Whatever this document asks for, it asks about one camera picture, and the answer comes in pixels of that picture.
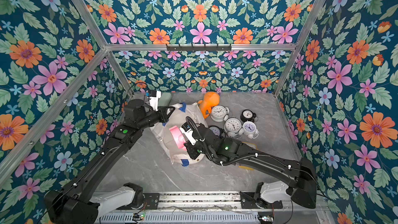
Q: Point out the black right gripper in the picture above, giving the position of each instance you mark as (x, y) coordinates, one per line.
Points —
(189, 144)

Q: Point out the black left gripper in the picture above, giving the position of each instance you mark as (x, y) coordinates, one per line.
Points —
(161, 113)

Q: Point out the black purple-face alarm clock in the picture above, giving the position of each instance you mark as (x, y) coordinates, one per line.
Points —
(217, 131)

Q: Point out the white canvas tote bag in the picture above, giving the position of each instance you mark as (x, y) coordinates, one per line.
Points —
(171, 137)

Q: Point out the silver twin-bell alarm clock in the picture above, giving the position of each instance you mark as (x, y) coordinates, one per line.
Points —
(220, 113)

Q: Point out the black yellow square clock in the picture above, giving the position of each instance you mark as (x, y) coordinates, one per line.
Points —
(253, 146)

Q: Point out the white twin-bell alarm clock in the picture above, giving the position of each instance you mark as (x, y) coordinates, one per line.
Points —
(250, 130)

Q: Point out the pink alarm clock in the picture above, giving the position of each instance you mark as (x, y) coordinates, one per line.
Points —
(178, 137)

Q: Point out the small black alarm clock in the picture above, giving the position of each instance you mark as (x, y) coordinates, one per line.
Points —
(248, 115)

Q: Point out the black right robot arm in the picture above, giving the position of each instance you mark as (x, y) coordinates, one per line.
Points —
(297, 180)

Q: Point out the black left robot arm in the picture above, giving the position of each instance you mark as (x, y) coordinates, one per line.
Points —
(74, 203)

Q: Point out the mint green glasses case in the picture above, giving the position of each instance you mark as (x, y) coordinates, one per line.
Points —
(165, 99)

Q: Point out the orange plush whale toy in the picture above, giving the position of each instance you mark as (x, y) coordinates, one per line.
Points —
(210, 100)

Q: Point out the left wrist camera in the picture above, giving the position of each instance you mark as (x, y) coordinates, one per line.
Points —
(153, 99)

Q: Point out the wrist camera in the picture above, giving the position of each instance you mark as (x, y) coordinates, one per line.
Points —
(153, 99)
(187, 131)

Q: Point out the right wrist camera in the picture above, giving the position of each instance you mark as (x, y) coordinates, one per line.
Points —
(187, 131)

